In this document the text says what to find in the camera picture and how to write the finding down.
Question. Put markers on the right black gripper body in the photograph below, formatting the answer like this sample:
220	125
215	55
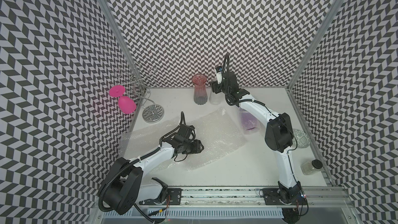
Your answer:
218	87

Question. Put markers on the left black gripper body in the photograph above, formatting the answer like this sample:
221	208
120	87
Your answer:
191	147

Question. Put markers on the clear ribbed glass vase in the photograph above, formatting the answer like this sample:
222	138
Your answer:
216	98

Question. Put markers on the red black ribbed vase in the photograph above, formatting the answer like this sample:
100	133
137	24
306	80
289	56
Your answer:
200	94

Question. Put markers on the clear bubble wrap roll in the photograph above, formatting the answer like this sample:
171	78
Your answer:
220	137

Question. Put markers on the clear bubble wrap sheet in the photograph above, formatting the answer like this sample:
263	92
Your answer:
141	142

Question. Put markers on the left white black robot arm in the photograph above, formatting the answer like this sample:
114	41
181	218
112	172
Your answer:
127	184

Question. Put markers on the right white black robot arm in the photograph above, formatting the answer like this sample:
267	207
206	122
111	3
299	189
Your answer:
278	134

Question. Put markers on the purple blue wrapped tumbler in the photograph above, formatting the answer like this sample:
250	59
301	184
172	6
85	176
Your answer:
249	123

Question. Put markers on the pink plastic wine glass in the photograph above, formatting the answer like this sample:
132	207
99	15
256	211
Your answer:
125	103

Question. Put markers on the green patterned round bowl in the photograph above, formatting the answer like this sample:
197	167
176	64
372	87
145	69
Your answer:
301	139

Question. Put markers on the small black-lidded glass jar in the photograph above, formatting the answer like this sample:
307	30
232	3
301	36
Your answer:
311	167

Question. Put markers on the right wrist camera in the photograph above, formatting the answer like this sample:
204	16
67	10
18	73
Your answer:
219	72

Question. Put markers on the chrome wire glass rack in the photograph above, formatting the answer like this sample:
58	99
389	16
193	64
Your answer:
137	90

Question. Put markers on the aluminium front rail frame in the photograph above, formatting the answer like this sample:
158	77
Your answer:
257	202

